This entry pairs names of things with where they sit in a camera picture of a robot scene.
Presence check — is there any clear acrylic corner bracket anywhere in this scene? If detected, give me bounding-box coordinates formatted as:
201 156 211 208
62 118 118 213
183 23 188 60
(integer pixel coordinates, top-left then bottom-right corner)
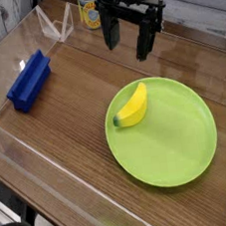
36 2 75 43

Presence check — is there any green round plate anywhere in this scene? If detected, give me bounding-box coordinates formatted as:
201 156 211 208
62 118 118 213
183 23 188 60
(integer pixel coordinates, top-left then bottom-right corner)
105 77 218 187

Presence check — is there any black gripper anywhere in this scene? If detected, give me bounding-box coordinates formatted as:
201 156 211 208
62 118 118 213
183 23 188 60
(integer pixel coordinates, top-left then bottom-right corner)
97 0 166 62

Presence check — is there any yellow labelled tin can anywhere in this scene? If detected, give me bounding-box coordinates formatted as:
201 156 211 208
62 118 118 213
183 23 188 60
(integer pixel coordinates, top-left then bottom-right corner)
77 0 102 30

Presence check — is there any blue plastic block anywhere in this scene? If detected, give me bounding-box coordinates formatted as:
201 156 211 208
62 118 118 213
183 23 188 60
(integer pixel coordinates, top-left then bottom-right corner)
6 50 51 113

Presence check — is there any yellow toy banana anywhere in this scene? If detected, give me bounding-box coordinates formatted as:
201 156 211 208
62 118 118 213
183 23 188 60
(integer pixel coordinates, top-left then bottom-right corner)
113 83 148 127

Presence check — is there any clear acrylic tray wall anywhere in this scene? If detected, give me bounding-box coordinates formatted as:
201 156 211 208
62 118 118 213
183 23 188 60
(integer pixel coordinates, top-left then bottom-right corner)
0 126 153 226

